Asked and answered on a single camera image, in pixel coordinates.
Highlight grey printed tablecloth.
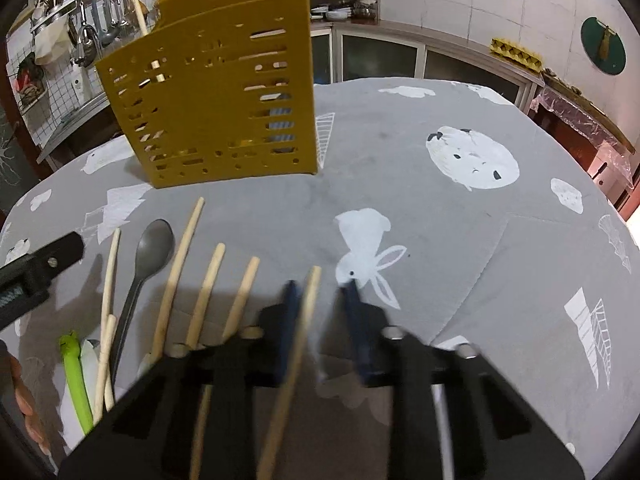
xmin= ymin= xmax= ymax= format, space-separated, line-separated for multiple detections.
xmin=0 ymin=76 xmax=640 ymax=480

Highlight stack of bowls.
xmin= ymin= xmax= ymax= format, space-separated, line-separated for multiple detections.
xmin=310 ymin=2 xmax=356 ymax=22

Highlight wall utensil rack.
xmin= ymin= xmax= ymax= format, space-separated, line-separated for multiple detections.
xmin=30 ymin=0 xmax=133 ymax=28

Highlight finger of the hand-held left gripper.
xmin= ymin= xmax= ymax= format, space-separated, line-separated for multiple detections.
xmin=0 ymin=231 xmax=86 ymax=331

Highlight steel sink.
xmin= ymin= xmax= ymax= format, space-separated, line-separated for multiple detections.
xmin=35 ymin=92 xmax=113 ymax=171

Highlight brown framed glass door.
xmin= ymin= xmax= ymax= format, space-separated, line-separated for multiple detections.
xmin=0 ymin=60 xmax=41 ymax=211

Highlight white bottle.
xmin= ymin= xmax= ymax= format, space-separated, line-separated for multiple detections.
xmin=70 ymin=62 xmax=88 ymax=106

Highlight person's left hand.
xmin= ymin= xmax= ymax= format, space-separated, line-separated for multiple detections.
xmin=0 ymin=342 xmax=51 ymax=456

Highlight plastic covered side table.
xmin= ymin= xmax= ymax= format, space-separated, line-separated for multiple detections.
xmin=530 ymin=72 xmax=640 ymax=166

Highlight row of hanging kitchen utensils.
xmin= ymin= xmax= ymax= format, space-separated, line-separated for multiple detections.
xmin=67 ymin=0 xmax=133 ymax=68

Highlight yellow perforated utensil holder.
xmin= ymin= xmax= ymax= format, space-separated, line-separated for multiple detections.
xmin=95 ymin=0 xmax=318 ymax=190

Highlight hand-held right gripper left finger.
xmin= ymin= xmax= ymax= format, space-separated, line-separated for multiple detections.
xmin=57 ymin=280 xmax=306 ymax=480

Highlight white utensil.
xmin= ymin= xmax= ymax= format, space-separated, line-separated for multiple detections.
xmin=80 ymin=339 xmax=103 ymax=411

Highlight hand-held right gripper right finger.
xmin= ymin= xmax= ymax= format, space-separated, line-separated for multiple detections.
xmin=340 ymin=280 xmax=586 ymax=480

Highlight green round wall board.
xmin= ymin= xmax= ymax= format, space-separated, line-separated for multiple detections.
xmin=580 ymin=16 xmax=627 ymax=76

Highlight wooden chopstick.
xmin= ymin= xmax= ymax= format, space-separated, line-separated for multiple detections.
xmin=92 ymin=314 xmax=118 ymax=423
xmin=221 ymin=256 xmax=261 ymax=342
xmin=150 ymin=197 xmax=206 ymax=363
xmin=99 ymin=228 xmax=122 ymax=356
xmin=256 ymin=266 xmax=322 ymax=480
xmin=130 ymin=0 xmax=166 ymax=83
xmin=186 ymin=243 xmax=227 ymax=351

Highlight white cloth bag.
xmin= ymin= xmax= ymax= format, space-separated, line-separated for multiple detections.
xmin=32 ymin=22 xmax=73 ymax=66

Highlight red hanging items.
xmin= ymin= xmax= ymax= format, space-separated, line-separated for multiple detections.
xmin=15 ymin=57 xmax=46 ymax=108

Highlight yellow egg carton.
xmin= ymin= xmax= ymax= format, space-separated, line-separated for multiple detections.
xmin=489 ymin=37 xmax=544 ymax=71

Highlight kitchen counter cabinet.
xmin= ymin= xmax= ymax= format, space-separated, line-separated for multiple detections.
xmin=310 ymin=20 xmax=546 ymax=116

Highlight green handled utensil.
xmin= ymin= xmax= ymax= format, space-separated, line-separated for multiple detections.
xmin=58 ymin=330 xmax=96 ymax=436

